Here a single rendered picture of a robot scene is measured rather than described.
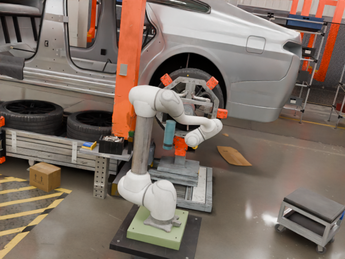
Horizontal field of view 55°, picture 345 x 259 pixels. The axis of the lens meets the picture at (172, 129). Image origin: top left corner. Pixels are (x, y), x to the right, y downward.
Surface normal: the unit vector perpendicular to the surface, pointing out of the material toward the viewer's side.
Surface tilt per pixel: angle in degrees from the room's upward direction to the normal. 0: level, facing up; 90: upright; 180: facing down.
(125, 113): 90
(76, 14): 90
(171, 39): 90
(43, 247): 0
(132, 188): 85
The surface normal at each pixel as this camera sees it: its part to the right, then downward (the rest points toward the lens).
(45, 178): -0.41, 0.23
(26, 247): 0.14, -0.94
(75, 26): -0.19, 0.29
